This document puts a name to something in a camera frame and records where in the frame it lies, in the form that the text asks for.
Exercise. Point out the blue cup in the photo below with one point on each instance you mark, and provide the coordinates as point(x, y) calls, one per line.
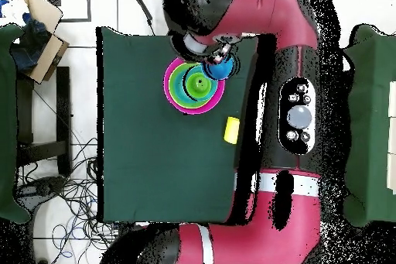
point(218, 70)

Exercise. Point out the tall yellow cup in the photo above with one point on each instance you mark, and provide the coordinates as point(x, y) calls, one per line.
point(231, 130)

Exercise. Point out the cardboard box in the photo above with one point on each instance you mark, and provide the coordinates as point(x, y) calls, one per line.
point(46, 56)

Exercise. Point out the black chair base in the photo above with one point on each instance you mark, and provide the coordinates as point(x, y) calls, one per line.
point(40, 188)

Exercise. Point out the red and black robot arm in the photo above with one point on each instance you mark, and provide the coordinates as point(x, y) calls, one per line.
point(278, 239)

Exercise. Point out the dark green table cloth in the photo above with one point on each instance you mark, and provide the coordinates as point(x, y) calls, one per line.
point(139, 152)

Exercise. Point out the large pink bowl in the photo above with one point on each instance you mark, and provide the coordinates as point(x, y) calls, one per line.
point(193, 111)

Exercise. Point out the green cup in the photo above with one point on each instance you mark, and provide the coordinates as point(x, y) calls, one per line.
point(199, 84)

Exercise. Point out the black bench frame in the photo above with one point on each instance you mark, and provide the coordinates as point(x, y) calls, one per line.
point(63, 106)

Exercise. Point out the large green bowl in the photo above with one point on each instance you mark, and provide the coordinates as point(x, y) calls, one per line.
point(191, 106)

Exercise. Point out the stack of white boxes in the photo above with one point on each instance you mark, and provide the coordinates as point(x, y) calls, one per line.
point(393, 137)

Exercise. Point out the small light blue bowl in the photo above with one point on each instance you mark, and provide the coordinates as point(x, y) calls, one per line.
point(215, 89)

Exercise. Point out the black tripod leg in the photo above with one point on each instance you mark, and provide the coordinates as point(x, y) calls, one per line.
point(142, 4)

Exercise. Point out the black square frame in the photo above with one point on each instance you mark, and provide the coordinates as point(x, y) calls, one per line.
point(77, 20)

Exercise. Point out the green cloth side table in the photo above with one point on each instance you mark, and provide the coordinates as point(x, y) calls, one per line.
point(371, 121)
point(6, 121)

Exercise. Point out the dark blue cloth bag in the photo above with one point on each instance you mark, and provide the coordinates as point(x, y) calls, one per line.
point(31, 47)

